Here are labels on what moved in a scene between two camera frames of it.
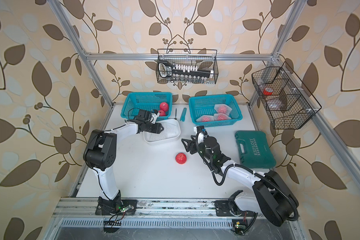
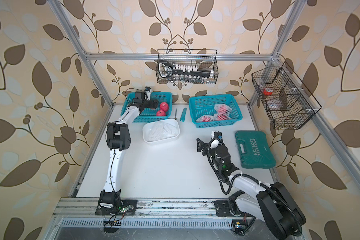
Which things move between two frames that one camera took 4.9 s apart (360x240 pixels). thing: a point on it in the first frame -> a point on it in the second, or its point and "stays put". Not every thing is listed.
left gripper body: (150, 127) -> (148, 104)
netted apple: (222, 108) stays put
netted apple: (164, 106) stays put
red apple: (162, 113) stays put
